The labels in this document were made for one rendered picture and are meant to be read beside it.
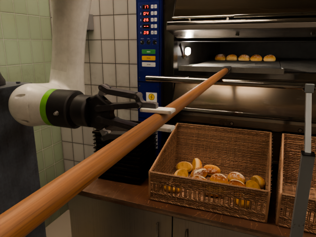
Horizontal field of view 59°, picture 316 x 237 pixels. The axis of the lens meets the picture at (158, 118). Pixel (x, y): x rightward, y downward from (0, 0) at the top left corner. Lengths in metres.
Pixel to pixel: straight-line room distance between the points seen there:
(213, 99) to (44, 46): 1.19
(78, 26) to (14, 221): 0.61
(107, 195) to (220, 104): 0.81
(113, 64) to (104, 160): 1.54
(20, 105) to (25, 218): 0.47
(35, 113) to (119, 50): 1.23
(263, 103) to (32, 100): 1.26
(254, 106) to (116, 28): 0.97
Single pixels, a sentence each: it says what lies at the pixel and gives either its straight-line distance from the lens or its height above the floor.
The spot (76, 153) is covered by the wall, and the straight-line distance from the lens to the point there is 2.25.
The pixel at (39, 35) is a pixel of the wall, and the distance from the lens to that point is 2.10.
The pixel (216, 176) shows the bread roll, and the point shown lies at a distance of 1.57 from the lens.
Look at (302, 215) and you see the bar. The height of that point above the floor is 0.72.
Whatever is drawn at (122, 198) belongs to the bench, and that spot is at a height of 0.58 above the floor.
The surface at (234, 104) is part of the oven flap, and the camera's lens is 1.68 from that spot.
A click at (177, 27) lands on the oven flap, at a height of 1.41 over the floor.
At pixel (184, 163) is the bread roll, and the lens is 1.68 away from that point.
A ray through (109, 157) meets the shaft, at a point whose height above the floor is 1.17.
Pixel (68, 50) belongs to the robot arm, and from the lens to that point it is 0.82.
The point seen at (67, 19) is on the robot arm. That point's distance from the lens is 0.81.
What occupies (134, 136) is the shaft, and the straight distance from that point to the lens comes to 0.47.
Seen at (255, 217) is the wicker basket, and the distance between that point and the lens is 1.38.
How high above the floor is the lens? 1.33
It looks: 15 degrees down
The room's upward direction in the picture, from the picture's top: straight up
